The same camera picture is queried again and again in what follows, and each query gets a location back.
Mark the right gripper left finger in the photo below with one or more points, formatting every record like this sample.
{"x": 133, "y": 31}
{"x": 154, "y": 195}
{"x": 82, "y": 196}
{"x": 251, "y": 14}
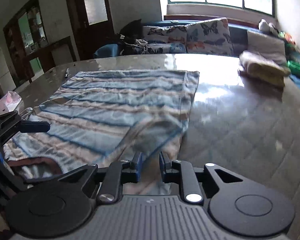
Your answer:
{"x": 136, "y": 167}

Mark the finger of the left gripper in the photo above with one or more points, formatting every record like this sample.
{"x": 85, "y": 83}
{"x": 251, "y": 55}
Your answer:
{"x": 34, "y": 126}

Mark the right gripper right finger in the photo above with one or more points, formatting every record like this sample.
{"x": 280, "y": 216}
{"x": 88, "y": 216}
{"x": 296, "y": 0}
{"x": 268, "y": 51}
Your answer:
{"x": 165, "y": 167}

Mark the blue striped knit garment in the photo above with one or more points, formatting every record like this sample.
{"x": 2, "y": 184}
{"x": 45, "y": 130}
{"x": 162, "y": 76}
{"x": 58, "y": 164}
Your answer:
{"x": 100, "y": 117}

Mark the pink white storage bag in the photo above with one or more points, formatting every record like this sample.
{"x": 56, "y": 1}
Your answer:
{"x": 11, "y": 101}

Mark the black pen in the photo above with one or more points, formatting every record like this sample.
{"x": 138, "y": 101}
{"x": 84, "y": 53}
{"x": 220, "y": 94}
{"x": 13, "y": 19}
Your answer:
{"x": 66, "y": 73}

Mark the dark wooden display cabinet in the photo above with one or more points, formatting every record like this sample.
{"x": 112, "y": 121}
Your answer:
{"x": 25, "y": 34}

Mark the dark wooden side table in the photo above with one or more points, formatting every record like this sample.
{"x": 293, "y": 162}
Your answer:
{"x": 45, "y": 56}

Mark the grey quilted star table cover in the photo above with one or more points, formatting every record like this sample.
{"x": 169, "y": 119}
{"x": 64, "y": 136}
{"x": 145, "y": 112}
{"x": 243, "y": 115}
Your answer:
{"x": 236, "y": 176}

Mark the black bag on sofa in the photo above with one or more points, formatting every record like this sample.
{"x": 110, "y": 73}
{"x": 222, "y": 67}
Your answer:
{"x": 130, "y": 39}

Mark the long butterfly print pillow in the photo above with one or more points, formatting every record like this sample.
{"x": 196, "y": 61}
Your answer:
{"x": 165, "y": 40}

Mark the yellow folded garment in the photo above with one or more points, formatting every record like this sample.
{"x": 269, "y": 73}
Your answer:
{"x": 257, "y": 67}

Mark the blue corner sofa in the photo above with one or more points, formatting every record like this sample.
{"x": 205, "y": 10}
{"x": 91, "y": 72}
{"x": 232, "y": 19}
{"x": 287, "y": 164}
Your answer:
{"x": 238, "y": 37}

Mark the dark wooden door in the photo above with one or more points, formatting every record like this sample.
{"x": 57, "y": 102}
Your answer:
{"x": 92, "y": 25}

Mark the large butterfly print pillow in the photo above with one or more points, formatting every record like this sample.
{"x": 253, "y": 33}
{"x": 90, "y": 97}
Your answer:
{"x": 209, "y": 37}

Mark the grey square cushion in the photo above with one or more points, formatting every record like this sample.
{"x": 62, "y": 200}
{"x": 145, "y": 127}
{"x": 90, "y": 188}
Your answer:
{"x": 269, "y": 47}

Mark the green bowl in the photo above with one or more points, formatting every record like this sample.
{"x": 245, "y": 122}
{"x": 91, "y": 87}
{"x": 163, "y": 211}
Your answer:
{"x": 294, "y": 67}

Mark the white black plush toy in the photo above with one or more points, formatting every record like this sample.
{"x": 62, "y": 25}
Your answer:
{"x": 267, "y": 28}

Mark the orange green plush toy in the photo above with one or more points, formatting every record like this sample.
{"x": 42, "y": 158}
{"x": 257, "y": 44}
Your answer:
{"x": 287, "y": 37}

